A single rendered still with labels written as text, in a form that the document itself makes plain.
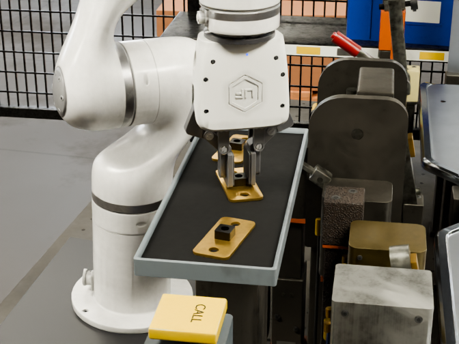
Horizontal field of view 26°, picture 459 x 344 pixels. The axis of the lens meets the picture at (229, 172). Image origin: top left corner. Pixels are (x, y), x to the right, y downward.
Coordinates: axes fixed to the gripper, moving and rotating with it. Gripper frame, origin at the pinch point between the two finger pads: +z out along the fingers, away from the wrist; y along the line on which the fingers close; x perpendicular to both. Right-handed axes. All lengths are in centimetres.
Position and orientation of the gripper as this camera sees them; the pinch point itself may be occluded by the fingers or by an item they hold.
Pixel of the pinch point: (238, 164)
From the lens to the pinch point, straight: 110.6
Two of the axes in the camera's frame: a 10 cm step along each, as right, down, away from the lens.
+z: 0.0, 9.1, 4.1
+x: -2.1, -4.0, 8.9
